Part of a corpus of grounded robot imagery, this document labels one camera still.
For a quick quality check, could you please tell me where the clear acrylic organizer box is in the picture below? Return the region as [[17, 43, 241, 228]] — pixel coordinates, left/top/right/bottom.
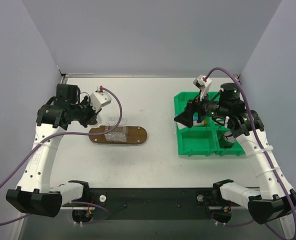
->
[[104, 117, 128, 143]]

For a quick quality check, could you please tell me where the clear plastic cup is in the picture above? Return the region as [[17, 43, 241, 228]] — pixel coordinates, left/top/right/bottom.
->
[[89, 114, 102, 126]]

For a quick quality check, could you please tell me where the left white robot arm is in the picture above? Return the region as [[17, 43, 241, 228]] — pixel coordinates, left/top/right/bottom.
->
[[6, 83, 111, 218]]

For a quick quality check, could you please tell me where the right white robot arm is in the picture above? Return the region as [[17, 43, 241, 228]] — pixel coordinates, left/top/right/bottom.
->
[[174, 79, 296, 225]]

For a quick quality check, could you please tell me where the blue white toothpaste tube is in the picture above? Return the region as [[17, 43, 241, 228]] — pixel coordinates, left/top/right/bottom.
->
[[176, 116, 209, 130]]

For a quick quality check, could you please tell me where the brown oval wooden tray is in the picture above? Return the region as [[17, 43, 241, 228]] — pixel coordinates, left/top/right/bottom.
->
[[88, 125, 148, 145]]

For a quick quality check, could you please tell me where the green plastic divided bin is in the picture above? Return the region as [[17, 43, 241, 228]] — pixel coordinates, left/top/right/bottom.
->
[[173, 90, 246, 158]]

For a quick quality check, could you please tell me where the black cylindrical cup in bin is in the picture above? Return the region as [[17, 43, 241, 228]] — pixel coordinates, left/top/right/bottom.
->
[[221, 131, 236, 149]]

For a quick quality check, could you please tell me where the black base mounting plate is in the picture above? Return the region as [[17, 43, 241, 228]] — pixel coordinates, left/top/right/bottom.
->
[[60, 187, 242, 221]]

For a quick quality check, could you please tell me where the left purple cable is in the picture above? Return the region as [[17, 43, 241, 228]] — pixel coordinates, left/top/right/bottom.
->
[[0, 86, 125, 225]]

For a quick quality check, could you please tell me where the purple cable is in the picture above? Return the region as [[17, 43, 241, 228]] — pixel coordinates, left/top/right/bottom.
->
[[0, 86, 125, 225], [205, 66, 296, 240]]

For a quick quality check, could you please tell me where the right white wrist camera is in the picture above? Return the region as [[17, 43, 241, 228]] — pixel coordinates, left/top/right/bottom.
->
[[193, 74, 212, 101]]

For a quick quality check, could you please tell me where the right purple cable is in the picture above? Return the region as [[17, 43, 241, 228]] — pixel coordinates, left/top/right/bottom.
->
[[205, 66, 296, 240]]

